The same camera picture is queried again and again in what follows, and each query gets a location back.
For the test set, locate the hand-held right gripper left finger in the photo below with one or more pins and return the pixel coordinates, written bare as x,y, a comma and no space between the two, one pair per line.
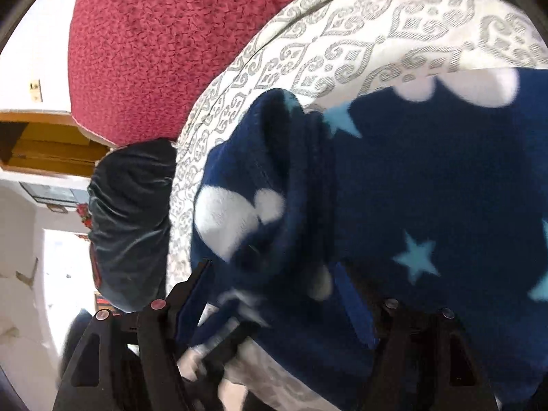
195,295

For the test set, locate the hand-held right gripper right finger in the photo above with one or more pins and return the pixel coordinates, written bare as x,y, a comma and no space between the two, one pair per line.
357,308

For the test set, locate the navy mickey star blanket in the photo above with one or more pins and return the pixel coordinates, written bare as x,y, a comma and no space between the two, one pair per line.
411,205

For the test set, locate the dark velvet cushion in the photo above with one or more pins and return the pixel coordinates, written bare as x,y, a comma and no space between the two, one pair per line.
128,222

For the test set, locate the red hanging decoration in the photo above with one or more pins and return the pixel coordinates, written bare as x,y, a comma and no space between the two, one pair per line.
84,217

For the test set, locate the white grey patterned blanket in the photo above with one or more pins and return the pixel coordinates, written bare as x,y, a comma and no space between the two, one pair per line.
342,38

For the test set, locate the dark framed wall picture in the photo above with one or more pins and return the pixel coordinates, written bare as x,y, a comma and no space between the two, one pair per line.
53,195

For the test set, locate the wooden door frame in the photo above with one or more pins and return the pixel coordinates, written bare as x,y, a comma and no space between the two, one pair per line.
51,145

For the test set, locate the cream wall switch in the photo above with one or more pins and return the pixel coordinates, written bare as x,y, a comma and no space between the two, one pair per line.
35,90

